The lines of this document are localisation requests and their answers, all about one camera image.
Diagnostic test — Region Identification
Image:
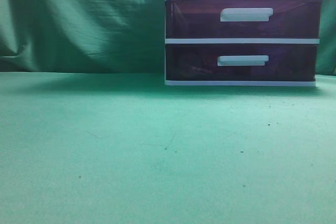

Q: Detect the bottom translucent brown drawer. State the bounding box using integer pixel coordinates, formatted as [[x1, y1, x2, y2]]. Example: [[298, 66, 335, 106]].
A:
[[165, 44, 318, 82]]

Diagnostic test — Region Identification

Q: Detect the translucent brown drawer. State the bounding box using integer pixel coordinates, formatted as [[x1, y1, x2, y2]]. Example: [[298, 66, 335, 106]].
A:
[[165, 44, 318, 82], [166, 0, 322, 39]]

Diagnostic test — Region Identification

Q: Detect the middle translucent brown drawer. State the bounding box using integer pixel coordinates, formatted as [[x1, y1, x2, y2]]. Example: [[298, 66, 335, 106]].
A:
[[166, 0, 322, 39]]

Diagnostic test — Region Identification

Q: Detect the green table cover cloth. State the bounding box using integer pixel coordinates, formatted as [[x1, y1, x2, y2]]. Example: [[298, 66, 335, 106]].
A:
[[1, 72, 335, 223]]

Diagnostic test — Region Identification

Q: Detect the green backdrop cloth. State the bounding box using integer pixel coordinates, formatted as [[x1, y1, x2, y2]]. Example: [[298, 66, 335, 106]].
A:
[[1, 0, 335, 74]]

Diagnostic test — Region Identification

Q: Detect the white plastic drawer cabinet frame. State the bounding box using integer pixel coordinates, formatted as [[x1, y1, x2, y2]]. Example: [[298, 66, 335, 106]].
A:
[[165, 0, 323, 87]]

